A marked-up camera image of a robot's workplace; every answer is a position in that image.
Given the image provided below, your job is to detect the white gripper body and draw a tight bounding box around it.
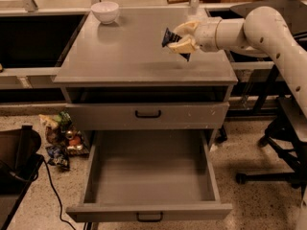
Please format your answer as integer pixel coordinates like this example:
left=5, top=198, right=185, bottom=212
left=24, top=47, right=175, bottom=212
left=194, top=17, right=222, bottom=52

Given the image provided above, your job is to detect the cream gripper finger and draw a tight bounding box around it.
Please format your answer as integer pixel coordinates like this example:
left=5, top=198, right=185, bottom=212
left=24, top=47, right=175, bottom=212
left=167, top=35, right=200, bottom=54
left=173, top=20, right=200, bottom=37

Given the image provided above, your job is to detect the blue rxbar blueberry bar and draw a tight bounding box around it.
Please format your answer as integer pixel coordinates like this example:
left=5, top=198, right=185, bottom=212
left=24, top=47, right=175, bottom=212
left=162, top=28, right=191, bottom=62

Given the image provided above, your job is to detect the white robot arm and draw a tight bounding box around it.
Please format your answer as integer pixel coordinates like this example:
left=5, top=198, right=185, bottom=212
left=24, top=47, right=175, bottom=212
left=163, top=7, right=307, bottom=192

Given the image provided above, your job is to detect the wooden stick on far counter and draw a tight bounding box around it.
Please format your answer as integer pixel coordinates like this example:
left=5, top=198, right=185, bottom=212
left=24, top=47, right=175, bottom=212
left=167, top=0, right=189, bottom=4

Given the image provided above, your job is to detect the grey drawer cabinet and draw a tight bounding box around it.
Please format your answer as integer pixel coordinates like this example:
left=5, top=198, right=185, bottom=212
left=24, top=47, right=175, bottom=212
left=53, top=6, right=239, bottom=139

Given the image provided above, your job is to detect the grey closed top drawer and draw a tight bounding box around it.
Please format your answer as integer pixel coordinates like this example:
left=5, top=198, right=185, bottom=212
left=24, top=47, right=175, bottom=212
left=66, top=103, right=229, bottom=130

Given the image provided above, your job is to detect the grey open middle drawer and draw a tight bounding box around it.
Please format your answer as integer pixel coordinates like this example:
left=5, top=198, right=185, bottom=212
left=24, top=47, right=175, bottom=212
left=66, top=129, right=232, bottom=222

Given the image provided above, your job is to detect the white ceramic bowl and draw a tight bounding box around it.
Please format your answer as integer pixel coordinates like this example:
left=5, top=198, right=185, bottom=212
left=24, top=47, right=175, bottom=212
left=91, top=1, right=119, bottom=24

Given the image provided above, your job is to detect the black office chair at right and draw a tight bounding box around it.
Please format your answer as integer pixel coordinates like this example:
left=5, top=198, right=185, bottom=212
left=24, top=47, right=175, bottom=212
left=229, top=0, right=307, bottom=196

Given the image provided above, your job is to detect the pile of snack packages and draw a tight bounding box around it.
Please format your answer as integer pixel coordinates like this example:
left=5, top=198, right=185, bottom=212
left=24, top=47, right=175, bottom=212
left=38, top=111, right=89, bottom=156

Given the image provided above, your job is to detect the blue snack bag on floor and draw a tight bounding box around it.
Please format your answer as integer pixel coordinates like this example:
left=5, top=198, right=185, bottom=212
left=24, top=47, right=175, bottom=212
left=46, top=146, right=70, bottom=170

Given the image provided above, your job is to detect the black chair at left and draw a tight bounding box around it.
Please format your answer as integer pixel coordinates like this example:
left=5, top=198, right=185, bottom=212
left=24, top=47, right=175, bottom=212
left=0, top=126, right=43, bottom=230

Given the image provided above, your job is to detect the black top drawer handle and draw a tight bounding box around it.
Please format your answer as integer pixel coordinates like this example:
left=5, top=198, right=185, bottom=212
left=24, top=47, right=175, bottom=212
left=134, top=110, right=162, bottom=119

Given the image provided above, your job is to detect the black drawer handle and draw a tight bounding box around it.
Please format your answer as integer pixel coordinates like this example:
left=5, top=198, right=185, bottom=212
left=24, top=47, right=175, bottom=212
left=134, top=110, right=162, bottom=119
left=136, top=212, right=164, bottom=222

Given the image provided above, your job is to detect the black middle drawer handle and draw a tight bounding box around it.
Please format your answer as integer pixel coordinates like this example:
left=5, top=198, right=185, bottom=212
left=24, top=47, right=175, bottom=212
left=136, top=212, right=164, bottom=222

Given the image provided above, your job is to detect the black cable on floor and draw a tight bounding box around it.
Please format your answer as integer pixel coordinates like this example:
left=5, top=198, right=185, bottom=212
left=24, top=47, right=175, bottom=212
left=0, top=158, right=78, bottom=230

